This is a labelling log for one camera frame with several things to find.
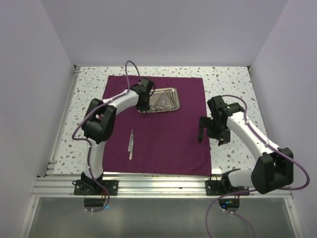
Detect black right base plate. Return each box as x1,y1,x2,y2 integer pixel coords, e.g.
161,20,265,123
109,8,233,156
205,174,250,196

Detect maroon surgical cloth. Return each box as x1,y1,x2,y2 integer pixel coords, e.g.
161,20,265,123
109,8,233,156
103,77,211,176

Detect aluminium rail frame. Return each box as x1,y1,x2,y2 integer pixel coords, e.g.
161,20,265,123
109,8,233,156
20,66,302,238

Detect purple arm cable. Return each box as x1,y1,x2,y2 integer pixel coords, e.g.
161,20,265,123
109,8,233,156
71,60,142,213
206,94,311,238

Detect large silver tweezers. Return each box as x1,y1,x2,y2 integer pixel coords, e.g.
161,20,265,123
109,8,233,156
129,138,134,160

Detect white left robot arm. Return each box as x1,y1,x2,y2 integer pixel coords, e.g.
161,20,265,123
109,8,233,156
80,78,156,195

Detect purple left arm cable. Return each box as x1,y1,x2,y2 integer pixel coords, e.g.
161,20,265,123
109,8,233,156
71,60,142,213

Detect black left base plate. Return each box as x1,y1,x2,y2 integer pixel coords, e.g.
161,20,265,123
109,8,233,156
72,179,119,196

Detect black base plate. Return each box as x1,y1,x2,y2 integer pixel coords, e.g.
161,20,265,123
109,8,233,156
205,174,250,196
72,179,119,196

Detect steel instrument tray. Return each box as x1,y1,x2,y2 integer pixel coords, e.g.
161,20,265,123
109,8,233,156
138,87,180,114

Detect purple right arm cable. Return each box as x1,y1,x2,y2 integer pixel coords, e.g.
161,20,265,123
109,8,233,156
206,94,311,238

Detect steel scissors and forceps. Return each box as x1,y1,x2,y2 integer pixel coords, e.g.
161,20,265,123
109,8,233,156
149,89,177,113

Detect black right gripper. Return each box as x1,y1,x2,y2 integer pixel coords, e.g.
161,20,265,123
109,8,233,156
198,116,230,146

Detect small silver tweezers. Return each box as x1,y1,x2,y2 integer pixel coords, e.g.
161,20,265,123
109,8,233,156
128,129,133,152

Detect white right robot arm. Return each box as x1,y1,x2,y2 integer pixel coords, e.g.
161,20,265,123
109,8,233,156
198,96,294,195

